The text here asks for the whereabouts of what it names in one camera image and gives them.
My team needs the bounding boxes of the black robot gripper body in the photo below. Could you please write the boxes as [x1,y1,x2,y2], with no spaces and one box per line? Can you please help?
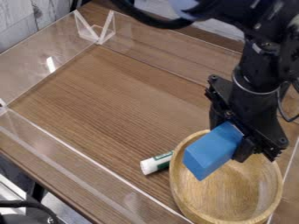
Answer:
[205,74,288,162]

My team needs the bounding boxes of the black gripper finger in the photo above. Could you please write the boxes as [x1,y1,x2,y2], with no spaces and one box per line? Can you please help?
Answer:
[232,136,256,163]
[209,101,229,130]

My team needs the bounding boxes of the blue rectangular block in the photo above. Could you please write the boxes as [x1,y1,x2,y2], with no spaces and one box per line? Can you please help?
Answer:
[181,122,242,180]

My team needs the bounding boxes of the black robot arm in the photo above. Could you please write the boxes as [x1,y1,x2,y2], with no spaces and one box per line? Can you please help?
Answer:
[110,0,299,162]

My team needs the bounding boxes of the light brown wooden bowl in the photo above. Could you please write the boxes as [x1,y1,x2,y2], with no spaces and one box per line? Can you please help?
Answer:
[169,130,283,224]

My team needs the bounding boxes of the white green glue stick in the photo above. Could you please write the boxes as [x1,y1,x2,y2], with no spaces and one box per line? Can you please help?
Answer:
[140,150,173,175]

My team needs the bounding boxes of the clear acrylic corner bracket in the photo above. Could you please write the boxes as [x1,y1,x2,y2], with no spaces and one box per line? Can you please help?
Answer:
[73,10,116,46]

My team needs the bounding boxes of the clear acrylic front wall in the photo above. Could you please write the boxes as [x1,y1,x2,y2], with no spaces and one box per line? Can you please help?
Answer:
[0,99,189,224]

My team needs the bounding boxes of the black metal table frame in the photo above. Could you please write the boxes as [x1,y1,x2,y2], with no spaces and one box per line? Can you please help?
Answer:
[0,154,68,224]

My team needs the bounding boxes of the black cable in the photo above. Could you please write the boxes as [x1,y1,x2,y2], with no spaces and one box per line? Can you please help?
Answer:
[0,200,60,224]

